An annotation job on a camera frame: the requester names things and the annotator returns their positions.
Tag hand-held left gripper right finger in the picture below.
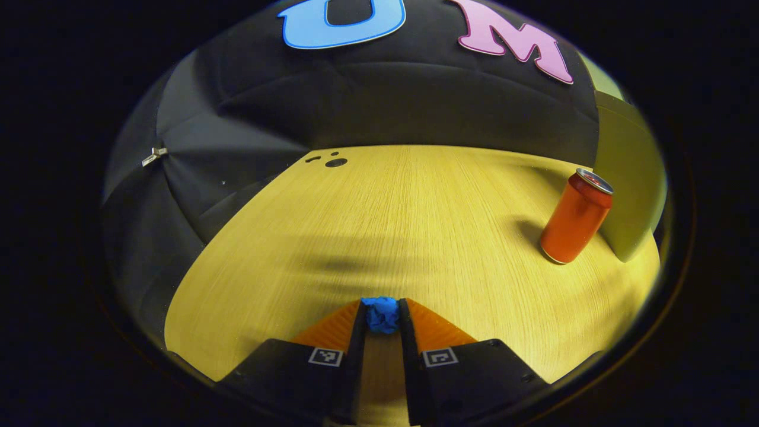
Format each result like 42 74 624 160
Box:
398 298 549 426

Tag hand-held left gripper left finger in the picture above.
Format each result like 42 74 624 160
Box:
216 299 368 425

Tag blue paper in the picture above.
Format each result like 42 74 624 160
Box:
361 297 400 334

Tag orange pop can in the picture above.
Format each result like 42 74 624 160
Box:
540 168 614 265

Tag pale green desktop garbage bin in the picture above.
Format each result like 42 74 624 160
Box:
578 53 668 263

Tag black backdrop cloth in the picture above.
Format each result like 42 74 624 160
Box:
102 0 599 350

